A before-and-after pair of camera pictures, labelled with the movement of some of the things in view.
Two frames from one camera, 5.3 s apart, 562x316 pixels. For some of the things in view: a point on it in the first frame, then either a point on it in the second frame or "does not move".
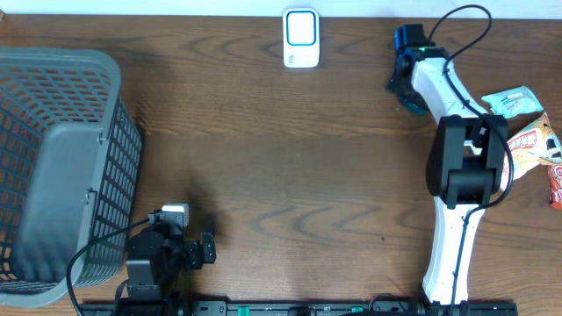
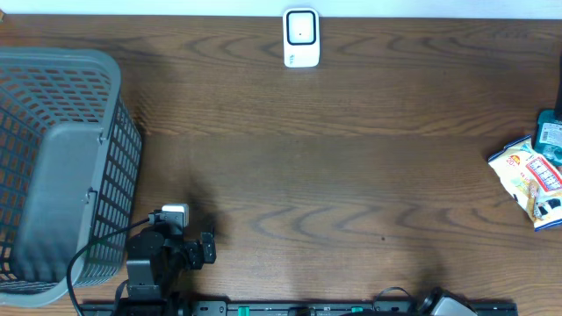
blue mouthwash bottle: x=414 y=108 -> x=547 y=135
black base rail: x=300 y=308 does not move
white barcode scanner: x=300 y=38 does not move
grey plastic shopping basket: x=68 y=157 does not move
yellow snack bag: x=536 y=145 -> x=533 y=179
